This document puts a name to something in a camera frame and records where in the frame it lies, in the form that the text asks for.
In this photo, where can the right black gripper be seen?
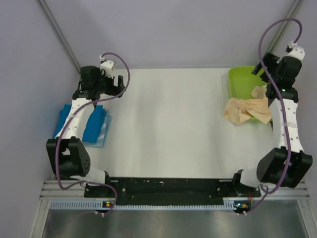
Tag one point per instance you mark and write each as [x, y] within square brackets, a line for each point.
[270, 60]

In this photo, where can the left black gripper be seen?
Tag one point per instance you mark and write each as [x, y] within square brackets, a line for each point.
[113, 90]

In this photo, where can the beige t shirt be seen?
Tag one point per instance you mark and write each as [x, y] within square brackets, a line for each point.
[238, 111]

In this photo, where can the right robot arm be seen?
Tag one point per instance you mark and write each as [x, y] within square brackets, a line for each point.
[287, 163]

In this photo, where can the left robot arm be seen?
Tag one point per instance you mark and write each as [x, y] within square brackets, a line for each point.
[81, 121]

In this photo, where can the green plastic bin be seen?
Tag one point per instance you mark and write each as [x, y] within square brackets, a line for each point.
[241, 83]

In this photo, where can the folded blue t shirt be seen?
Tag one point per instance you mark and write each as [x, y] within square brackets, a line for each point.
[93, 126]

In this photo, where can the folded light blue striped shirt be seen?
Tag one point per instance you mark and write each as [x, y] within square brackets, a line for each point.
[103, 133]

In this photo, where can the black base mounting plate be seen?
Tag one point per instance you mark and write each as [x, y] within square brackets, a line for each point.
[177, 191]

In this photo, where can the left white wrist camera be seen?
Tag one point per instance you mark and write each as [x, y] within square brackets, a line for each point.
[107, 65]

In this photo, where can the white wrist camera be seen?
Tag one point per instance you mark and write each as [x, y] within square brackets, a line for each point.
[107, 65]
[293, 50]

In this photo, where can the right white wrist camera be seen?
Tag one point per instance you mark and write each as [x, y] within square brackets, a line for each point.
[293, 50]

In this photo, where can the aluminium frame rail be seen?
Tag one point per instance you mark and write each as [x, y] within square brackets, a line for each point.
[51, 191]

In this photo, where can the grey slotted cable duct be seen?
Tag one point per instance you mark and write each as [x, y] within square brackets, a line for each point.
[104, 205]

